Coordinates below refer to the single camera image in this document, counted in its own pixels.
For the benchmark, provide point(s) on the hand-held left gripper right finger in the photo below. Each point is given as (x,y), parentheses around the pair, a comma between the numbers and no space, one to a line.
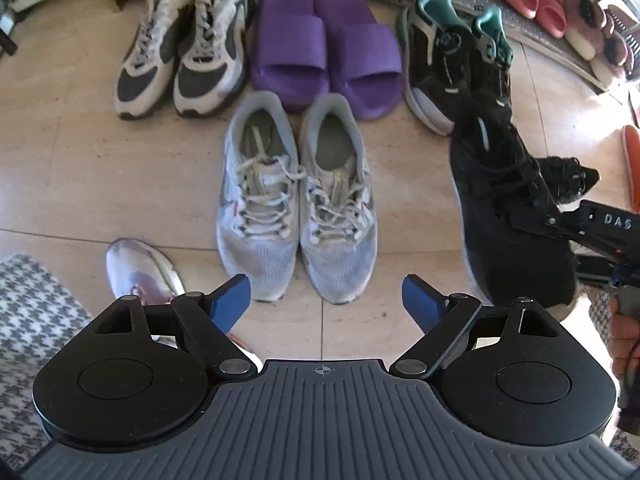
(422,302)

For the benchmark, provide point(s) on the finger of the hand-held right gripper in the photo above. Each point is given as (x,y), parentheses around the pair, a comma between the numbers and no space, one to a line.
(540,225)

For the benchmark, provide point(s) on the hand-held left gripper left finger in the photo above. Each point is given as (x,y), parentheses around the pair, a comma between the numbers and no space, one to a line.
(232,302)

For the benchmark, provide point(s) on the black sneaker white sole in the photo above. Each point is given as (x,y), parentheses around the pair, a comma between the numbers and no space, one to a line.
(567,180)
(500,210)

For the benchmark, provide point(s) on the grey mesh sneaker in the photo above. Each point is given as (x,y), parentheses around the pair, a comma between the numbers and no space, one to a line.
(337,225)
(260,220)

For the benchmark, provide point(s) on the black teal-lined sneaker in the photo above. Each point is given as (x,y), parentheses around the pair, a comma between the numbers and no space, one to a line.
(440,60)
(492,55)

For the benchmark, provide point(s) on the purple slipper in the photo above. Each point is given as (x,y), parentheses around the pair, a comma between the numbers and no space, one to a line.
(365,60)
(290,50)

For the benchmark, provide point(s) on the white and black sneaker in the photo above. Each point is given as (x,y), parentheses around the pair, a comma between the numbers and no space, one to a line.
(150,50)
(215,55)

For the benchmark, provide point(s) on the person's right hand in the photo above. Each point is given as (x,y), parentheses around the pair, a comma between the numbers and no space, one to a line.
(627,345)

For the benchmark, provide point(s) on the orange slipper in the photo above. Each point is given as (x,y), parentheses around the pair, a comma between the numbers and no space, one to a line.
(632,170)

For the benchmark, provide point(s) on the person's left sneaker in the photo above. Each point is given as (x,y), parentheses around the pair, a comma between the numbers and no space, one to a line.
(135,270)

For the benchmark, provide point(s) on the pink furry slipper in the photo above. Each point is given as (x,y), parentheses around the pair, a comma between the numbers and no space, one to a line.
(585,27)
(612,57)

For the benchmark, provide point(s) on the left houndstooth trouser leg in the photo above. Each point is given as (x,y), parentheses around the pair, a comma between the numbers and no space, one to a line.
(35,320)

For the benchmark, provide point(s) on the houndstooth trouser leg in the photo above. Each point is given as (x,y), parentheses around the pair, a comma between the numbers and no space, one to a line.
(625,442)
(35,320)

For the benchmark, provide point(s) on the right houndstooth trouser leg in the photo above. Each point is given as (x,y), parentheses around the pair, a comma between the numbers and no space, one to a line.
(625,442)

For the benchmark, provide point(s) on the brown slipper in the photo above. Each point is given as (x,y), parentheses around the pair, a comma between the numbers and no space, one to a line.
(627,30)

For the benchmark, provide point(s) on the black pole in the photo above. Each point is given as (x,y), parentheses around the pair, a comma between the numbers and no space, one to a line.
(7,42)

